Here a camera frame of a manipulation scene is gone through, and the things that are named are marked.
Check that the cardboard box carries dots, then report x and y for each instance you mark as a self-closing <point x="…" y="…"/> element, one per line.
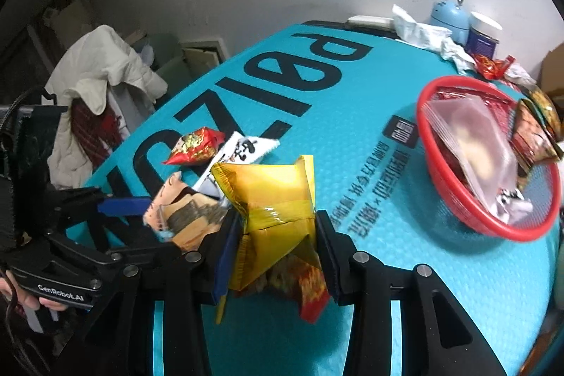
<point x="554" y="72"/>

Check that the crumpled white tissue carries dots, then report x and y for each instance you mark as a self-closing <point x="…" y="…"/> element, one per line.
<point x="418" y="30"/>
<point x="458" y="56"/>

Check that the red cartoon snack packet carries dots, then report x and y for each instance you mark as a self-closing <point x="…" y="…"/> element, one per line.
<point x="194" y="147"/>

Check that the brown snack packet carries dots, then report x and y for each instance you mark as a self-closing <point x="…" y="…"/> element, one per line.
<point x="528" y="138"/>

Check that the clear plastic pastry packet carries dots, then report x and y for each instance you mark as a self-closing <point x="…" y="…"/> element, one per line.
<point x="471" y="138"/>

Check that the yellow snack packet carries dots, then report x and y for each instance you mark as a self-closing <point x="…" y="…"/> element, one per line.
<point x="273" y="191"/>

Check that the white jacket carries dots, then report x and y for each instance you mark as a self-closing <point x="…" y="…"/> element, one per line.
<point x="105" y="63"/>

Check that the white black-print snack packet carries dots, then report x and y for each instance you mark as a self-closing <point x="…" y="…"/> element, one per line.
<point x="511" y="200"/>
<point x="246" y="151"/>

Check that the dark jar with white lid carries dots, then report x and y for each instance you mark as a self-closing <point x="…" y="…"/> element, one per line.
<point x="484" y="37"/>

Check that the blue antlered humidifier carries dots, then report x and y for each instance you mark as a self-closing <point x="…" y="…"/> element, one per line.
<point x="449" y="19"/>

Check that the red plastic basket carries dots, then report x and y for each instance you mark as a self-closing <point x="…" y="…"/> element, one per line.
<point x="484" y="226"/>

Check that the beige cabinet door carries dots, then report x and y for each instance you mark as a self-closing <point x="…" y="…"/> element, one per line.
<point x="200" y="59"/>

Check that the person's left hand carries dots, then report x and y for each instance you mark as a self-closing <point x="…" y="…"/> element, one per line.
<point x="17" y="294"/>

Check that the red scarf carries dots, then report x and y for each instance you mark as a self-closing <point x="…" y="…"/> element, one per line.
<point x="97" y="129"/>

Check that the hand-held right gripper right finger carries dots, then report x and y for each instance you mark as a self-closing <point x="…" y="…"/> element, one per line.
<point x="328" y="266"/>

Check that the flat white box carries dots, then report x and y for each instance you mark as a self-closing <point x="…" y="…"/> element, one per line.
<point x="370" y="22"/>

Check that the peach seaweed cracker packet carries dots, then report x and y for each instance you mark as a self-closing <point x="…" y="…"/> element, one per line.
<point x="194" y="213"/>

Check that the red candy wrapper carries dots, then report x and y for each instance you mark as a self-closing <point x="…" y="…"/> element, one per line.
<point x="493" y="66"/>

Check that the yellow brown snack pack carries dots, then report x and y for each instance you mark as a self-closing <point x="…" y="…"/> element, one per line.
<point x="542" y="103"/>

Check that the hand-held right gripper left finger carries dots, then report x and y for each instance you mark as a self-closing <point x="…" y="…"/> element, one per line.
<point x="224" y="266"/>

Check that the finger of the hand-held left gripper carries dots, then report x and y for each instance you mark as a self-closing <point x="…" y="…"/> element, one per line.
<point x="88" y="250"/>
<point x="123" y="207"/>

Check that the white crumpled wrapper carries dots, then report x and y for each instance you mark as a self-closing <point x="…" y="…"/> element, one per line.
<point x="517" y="75"/>

